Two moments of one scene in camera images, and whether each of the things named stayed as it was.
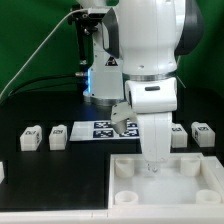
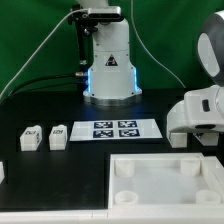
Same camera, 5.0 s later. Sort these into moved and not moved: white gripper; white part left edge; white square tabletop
Moved: white gripper
Not moved: white square tabletop; white part left edge
